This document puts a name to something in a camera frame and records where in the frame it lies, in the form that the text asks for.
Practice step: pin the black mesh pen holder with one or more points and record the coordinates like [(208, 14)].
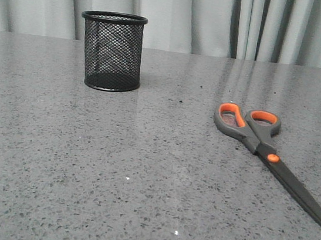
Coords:
[(113, 46)]

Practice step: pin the grey orange scissors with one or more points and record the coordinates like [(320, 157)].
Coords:
[(255, 130)]

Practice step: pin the grey curtain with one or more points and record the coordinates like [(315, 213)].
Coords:
[(281, 31)]

